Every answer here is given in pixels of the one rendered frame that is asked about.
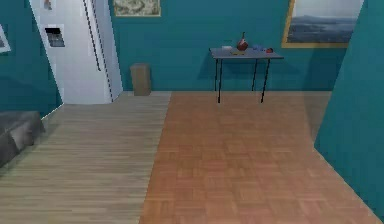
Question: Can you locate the grey sofa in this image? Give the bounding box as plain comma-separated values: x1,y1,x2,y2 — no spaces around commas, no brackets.
0,110,46,169

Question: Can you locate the brown bin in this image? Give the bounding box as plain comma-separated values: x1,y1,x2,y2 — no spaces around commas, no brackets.
129,62,152,97

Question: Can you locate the grey table with black legs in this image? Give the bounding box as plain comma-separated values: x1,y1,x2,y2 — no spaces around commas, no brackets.
209,46,285,104

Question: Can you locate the dark red vase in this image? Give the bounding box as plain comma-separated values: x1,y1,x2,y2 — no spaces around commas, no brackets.
236,31,249,52

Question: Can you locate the gold framed map picture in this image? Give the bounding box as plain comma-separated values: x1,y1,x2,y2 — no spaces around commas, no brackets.
112,0,162,18

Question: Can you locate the white fridge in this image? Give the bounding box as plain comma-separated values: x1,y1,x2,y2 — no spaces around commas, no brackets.
29,0,124,105

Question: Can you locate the gold framed landscape picture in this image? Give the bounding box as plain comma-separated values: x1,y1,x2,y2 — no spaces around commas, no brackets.
281,0,365,49

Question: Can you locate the white framed picture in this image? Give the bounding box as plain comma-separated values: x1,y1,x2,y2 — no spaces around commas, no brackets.
0,23,12,54

